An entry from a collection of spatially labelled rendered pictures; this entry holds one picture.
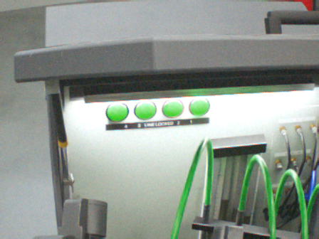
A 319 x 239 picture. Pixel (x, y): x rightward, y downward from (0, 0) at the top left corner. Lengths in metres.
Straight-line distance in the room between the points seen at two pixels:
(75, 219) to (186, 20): 0.79
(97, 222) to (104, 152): 0.59
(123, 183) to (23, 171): 2.06
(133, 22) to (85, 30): 0.11
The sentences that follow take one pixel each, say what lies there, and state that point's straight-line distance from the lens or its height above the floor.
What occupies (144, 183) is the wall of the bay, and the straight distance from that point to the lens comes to 1.83.
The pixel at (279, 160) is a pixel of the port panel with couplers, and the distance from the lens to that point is 1.87.
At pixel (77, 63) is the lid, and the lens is 0.81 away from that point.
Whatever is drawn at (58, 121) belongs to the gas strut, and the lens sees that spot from 1.40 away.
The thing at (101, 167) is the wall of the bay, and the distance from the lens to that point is 1.79.
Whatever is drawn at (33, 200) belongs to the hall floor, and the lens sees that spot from 3.66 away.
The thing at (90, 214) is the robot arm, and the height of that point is 1.54.
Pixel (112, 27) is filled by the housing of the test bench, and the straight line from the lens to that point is 1.79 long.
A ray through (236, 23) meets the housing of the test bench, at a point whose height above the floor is 1.50.
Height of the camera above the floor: 2.30
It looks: 33 degrees down
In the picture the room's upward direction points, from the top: 1 degrees counter-clockwise
